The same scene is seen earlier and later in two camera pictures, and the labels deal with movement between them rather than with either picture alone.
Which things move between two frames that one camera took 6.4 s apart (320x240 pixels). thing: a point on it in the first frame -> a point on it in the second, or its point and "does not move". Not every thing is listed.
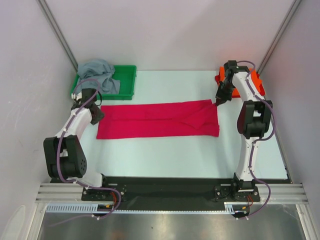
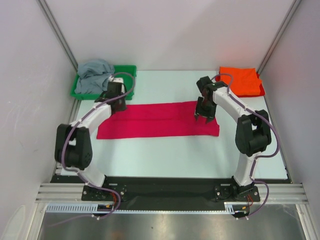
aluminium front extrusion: x=267 y=193 does not move
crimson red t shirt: x=196 y=118 does not move
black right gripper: x=222 y=94 -> x=205 y=113
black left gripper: x=100 y=116 -> x=123 y=107
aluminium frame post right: x=282 y=27 does not move
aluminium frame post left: x=51 y=20 does not move
